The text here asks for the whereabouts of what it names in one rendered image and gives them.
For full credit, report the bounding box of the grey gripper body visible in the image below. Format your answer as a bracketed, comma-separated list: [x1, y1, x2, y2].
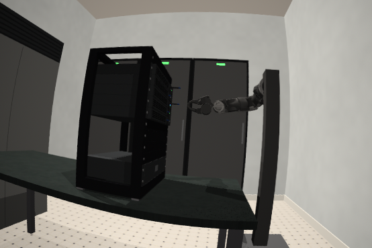
[199, 96, 222, 115]

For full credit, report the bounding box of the black server rack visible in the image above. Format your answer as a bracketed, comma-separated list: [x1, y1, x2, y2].
[76, 46, 180, 201]

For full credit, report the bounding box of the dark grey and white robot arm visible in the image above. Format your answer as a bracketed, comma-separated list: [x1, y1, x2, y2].
[214, 78, 263, 114]

